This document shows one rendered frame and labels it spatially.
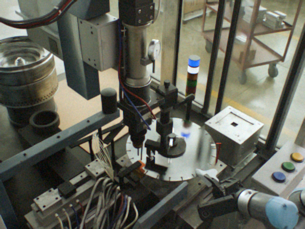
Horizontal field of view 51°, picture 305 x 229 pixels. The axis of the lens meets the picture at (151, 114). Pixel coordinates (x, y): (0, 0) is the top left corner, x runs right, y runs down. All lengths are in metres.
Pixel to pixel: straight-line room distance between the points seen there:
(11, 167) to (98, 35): 0.50
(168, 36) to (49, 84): 0.61
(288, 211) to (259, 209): 0.07
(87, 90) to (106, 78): 1.00
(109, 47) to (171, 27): 0.81
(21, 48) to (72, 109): 0.38
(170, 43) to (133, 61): 0.83
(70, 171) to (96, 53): 0.60
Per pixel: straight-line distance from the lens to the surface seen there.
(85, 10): 0.81
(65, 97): 1.81
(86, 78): 0.92
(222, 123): 1.41
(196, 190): 1.20
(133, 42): 0.80
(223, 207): 1.01
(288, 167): 1.29
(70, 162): 1.33
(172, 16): 1.58
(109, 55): 0.83
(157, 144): 1.10
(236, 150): 1.36
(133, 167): 1.08
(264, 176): 1.24
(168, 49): 1.66
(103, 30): 0.79
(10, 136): 1.65
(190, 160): 1.15
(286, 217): 0.90
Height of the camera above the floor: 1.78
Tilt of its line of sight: 38 degrees down
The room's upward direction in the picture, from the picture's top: 1 degrees clockwise
